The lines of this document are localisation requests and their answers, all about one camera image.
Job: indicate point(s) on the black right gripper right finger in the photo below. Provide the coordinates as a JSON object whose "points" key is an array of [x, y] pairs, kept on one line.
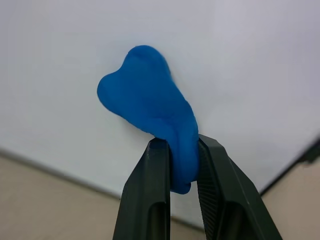
{"points": [[232, 197]]}

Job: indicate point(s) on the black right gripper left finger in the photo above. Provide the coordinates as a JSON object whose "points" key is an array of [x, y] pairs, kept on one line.
{"points": [[145, 195]]}

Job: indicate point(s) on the blue clay lump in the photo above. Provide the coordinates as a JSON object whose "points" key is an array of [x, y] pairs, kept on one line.
{"points": [[150, 105]]}

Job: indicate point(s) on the white whiteboard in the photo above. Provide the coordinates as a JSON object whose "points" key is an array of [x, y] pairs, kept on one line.
{"points": [[237, 75]]}

